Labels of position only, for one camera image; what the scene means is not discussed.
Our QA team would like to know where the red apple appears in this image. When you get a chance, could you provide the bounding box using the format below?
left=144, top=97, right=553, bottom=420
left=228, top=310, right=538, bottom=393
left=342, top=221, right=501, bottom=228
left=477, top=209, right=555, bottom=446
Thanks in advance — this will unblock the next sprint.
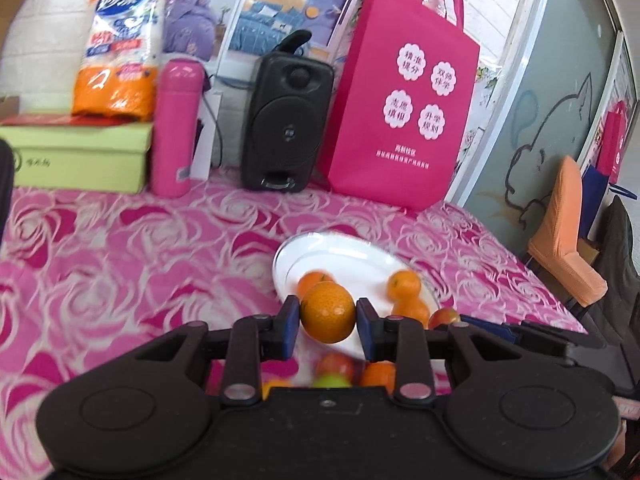
left=428, top=308, right=461, bottom=330

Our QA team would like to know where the large orange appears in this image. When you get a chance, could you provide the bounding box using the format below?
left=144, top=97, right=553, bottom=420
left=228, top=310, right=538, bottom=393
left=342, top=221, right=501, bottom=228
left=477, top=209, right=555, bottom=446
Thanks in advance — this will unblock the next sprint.
left=392, top=297, right=431, bottom=328

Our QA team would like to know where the small orange mandarin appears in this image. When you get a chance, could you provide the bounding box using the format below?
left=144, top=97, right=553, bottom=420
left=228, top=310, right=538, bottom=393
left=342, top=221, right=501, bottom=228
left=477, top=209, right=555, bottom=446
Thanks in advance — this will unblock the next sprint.
left=386, top=269, right=422, bottom=302

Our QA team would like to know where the green apple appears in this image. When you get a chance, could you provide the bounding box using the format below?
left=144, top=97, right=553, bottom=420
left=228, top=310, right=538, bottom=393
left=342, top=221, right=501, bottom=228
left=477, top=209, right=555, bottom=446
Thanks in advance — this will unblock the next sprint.
left=311, top=373, right=352, bottom=389

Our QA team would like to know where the red tomato-like fruit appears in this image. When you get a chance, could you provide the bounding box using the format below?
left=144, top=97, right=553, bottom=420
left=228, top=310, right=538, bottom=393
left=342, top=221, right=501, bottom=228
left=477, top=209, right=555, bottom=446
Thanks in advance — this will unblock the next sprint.
left=314, top=352, right=357, bottom=382

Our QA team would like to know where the orange fruit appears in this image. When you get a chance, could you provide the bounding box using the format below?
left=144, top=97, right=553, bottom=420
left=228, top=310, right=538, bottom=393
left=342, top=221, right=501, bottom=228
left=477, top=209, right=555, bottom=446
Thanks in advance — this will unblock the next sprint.
left=300, top=282, right=356, bottom=344

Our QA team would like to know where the orange chair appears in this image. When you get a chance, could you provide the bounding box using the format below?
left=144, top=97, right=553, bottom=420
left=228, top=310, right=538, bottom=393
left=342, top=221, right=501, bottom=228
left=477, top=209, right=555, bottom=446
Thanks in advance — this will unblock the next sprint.
left=527, top=156, right=608, bottom=308

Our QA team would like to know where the pink rose tablecloth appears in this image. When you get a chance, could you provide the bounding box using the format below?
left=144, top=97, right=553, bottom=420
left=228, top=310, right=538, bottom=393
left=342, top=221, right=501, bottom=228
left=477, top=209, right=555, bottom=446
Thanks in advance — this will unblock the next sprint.
left=1, top=170, right=579, bottom=479

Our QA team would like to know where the white ceramic plate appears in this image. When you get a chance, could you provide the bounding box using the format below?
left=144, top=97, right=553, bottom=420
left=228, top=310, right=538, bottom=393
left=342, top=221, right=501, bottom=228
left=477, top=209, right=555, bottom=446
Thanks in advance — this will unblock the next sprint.
left=271, top=231, right=442, bottom=361

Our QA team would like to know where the pink tote bag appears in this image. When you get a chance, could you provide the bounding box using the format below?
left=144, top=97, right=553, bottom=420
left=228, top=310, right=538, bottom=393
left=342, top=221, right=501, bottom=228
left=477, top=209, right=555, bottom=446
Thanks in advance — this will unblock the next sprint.
left=317, top=0, right=480, bottom=210

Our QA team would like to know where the light green shoe box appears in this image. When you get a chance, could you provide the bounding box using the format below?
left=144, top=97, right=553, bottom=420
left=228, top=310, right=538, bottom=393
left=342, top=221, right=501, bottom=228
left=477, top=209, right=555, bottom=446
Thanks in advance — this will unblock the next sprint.
left=1, top=122, right=152, bottom=194

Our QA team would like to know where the black speaker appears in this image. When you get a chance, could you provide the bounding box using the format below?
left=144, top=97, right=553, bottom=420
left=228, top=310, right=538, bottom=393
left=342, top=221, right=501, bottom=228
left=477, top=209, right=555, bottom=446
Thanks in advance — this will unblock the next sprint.
left=241, top=29, right=334, bottom=193

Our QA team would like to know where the pink thermos bottle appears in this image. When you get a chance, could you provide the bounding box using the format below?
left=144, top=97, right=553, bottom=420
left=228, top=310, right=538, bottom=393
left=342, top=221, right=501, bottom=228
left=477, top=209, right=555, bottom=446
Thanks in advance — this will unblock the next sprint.
left=150, top=58, right=205, bottom=198

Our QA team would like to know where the bedding poster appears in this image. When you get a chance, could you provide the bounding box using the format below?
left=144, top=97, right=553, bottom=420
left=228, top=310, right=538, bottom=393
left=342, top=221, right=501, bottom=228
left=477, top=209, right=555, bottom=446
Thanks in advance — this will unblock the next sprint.
left=216, top=0, right=358, bottom=84

